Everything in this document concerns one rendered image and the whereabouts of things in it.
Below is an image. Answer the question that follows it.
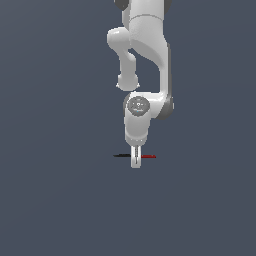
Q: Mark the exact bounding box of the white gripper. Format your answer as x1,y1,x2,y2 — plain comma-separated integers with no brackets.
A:
124,111,150,169

